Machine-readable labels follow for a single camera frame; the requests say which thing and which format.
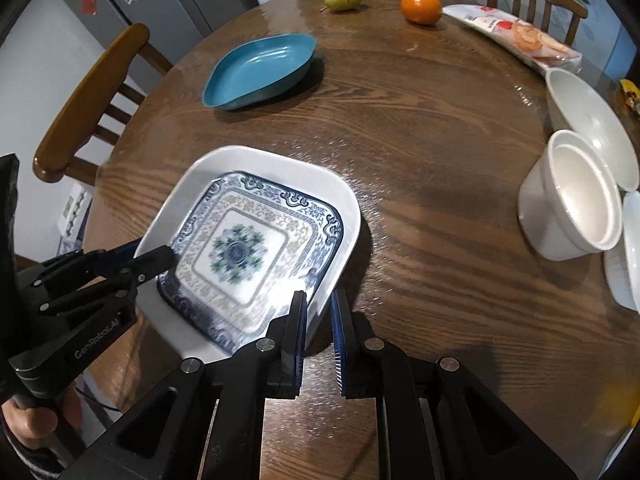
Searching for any blue dish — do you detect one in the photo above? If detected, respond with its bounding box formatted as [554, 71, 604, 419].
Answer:
[201, 32, 317, 110]

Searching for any small white deep bowl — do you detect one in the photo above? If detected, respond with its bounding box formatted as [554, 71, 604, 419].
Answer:
[518, 129, 623, 261]

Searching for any white medium bowl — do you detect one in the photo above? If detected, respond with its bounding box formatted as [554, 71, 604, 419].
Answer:
[603, 191, 640, 312]

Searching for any large grey bowl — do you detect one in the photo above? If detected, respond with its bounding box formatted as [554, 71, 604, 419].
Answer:
[544, 68, 639, 192]

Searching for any person left hand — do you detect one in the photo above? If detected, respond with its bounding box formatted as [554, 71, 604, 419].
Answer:
[1, 385, 82, 450]

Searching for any wooden chair left side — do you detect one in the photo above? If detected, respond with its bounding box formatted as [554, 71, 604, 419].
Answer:
[32, 23, 172, 186]

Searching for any orange mandarin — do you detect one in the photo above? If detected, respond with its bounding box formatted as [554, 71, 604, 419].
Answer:
[400, 0, 442, 26]

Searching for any bread bag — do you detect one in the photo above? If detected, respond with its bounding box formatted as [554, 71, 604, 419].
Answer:
[442, 4, 582, 74]

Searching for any yellow snack packet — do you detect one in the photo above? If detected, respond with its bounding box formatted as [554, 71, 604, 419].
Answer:
[620, 79, 640, 116]

